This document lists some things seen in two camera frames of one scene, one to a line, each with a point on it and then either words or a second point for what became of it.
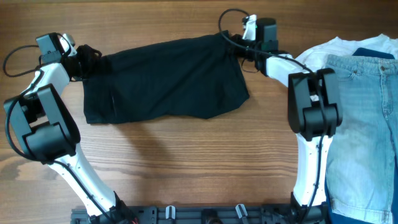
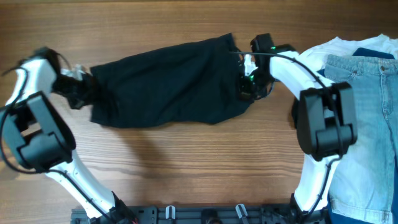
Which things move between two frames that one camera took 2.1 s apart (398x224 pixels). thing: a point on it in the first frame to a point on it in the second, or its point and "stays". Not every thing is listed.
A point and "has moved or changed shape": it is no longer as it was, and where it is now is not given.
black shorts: [189, 78] has moved or changed shape
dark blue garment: [331, 217] stays
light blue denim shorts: [361, 159] stays
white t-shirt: [316, 59] stays
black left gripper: [91, 58] to [77, 103]
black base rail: [202, 214] stays
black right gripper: [237, 42] to [244, 84]
